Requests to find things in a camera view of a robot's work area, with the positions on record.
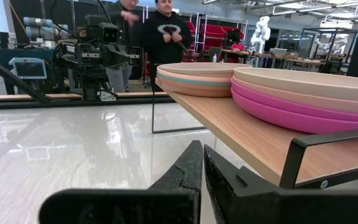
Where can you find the red bin rack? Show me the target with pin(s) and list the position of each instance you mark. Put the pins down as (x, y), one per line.
(211, 31)

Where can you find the terracotta plate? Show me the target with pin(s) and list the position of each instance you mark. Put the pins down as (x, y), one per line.
(197, 91)

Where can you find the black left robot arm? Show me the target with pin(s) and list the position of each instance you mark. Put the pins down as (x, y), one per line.
(93, 82)

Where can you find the taupe plate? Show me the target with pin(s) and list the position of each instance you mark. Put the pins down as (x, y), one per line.
(204, 66)

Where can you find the white robot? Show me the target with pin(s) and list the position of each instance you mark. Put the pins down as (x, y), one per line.
(261, 31)

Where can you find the magenta plate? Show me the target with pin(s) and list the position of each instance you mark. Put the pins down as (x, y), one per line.
(291, 103)
(291, 117)

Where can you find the salmon pink plate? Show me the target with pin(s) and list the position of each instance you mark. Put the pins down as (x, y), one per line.
(291, 95)

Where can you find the wooden shelf black frame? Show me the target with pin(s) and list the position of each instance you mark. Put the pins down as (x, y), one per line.
(244, 130)

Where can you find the long wooden workbench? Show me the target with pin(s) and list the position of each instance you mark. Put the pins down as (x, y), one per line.
(291, 59)

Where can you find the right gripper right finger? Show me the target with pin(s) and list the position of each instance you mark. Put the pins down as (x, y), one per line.
(259, 207)

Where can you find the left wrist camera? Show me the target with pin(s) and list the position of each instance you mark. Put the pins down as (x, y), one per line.
(110, 33)

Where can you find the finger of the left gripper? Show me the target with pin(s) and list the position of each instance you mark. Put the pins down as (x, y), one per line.
(62, 57)
(113, 56)

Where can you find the pale blue framed tablet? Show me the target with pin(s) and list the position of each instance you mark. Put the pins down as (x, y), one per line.
(28, 69)

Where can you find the person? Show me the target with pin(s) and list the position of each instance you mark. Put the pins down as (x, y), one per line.
(121, 77)
(163, 43)

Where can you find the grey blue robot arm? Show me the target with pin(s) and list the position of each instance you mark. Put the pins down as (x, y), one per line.
(39, 31)

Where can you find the peach plate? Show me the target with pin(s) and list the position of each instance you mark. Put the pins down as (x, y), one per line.
(197, 77)

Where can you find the teal plate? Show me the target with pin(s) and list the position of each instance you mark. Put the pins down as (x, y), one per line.
(197, 82)

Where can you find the black metal rig frame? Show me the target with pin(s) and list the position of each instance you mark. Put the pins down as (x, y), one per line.
(73, 104)

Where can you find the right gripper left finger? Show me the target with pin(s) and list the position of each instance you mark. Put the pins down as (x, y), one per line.
(135, 207)

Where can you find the dark teal workbench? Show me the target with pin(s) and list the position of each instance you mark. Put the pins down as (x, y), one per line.
(3, 59)

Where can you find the beige plate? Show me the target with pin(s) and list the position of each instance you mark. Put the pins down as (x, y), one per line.
(306, 84)

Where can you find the black stacked boxes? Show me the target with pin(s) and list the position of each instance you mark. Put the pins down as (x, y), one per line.
(3, 40)

